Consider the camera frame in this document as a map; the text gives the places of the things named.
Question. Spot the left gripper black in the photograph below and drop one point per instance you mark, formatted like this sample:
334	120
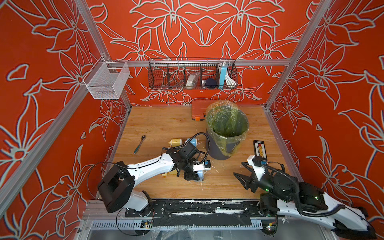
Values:
192	176

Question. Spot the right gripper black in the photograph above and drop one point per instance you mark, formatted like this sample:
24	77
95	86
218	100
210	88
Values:
248	180

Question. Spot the blue sharpener back row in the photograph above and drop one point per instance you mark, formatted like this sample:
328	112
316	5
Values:
193	141

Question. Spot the light blue sharpener front row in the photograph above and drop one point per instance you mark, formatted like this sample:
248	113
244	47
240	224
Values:
200	175

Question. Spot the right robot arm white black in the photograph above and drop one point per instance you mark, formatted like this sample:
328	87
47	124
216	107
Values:
285	196

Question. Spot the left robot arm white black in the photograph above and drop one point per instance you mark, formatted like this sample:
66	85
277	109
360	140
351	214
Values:
117	187

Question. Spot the yellow sharpener front row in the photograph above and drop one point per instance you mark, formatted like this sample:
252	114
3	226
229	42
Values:
172	173

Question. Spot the yellow sharpener row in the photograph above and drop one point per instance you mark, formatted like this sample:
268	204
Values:
176	142
172	173

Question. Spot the yellow sharpener back row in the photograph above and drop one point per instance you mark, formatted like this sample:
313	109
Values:
176	142

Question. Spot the black connector board yellow plugs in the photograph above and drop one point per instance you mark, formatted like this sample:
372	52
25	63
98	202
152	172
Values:
260	150

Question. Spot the dark grey garbage bin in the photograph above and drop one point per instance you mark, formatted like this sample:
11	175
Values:
216	153

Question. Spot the yellow-green plastic bin liner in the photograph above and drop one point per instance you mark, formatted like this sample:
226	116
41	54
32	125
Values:
226	123

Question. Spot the metal spoon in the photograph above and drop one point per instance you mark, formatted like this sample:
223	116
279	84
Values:
139	145

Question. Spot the orange tool case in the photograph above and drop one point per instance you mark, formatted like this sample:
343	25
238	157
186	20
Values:
199	109

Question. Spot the dark blue round object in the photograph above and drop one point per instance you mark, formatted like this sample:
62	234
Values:
211	84

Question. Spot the silver packet in basket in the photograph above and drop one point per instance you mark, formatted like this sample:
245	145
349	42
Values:
192	81

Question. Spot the light blue box in basket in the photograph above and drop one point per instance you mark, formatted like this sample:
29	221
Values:
223	73

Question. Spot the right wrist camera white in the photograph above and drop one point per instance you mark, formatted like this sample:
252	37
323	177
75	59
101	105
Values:
257	164

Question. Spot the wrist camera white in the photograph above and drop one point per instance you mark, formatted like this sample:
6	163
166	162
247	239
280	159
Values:
205	166
257	164

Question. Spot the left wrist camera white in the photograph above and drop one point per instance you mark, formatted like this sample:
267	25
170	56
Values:
205	166

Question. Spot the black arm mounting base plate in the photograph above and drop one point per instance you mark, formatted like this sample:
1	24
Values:
227	213

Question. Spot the black wire wall basket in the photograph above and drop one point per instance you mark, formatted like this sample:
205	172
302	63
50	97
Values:
172	73

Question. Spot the clear plastic wall bin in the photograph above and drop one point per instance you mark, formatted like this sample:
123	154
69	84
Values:
107	82

